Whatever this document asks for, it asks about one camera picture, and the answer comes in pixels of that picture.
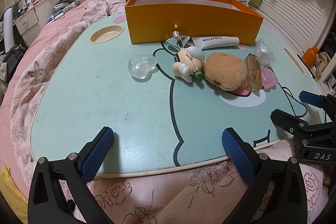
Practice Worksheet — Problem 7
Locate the orange cardboard box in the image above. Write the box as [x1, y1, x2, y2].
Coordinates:
[125, 0, 263, 45]

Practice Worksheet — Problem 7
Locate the white haired doll figure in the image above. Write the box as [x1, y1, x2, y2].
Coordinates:
[172, 46, 205, 83]

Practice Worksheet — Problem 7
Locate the brown plush toy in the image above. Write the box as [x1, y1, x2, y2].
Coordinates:
[202, 52, 247, 91]

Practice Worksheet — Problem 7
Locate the striped clothes pile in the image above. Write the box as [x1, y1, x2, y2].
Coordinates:
[47, 0, 80, 23]

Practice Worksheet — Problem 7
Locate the silver perfume bottle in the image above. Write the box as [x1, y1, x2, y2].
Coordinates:
[166, 31, 190, 50]

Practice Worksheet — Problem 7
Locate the white bedside drawer cabinet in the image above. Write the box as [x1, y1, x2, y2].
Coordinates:
[14, 8, 39, 35]

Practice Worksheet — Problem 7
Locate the orange water bottle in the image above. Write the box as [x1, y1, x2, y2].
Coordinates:
[302, 46, 318, 67]

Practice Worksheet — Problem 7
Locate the pink jelly toy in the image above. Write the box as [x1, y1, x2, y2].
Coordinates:
[261, 68, 278, 88]

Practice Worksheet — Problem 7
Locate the mint green lap table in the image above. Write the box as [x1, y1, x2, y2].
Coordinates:
[31, 17, 325, 176]

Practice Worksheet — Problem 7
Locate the clear crinkled plastic wrapper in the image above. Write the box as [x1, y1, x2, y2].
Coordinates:
[254, 39, 276, 67]

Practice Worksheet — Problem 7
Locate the pink floral duvet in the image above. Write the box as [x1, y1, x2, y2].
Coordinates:
[0, 0, 330, 224]

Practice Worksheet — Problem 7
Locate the amber perfume bottle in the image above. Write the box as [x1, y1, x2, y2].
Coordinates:
[243, 53, 263, 93]

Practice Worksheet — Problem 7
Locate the white cosmetic tube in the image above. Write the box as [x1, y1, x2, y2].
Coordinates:
[192, 36, 240, 50]

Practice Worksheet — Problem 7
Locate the yellow cloth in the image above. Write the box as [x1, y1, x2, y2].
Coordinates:
[1, 165, 28, 223]

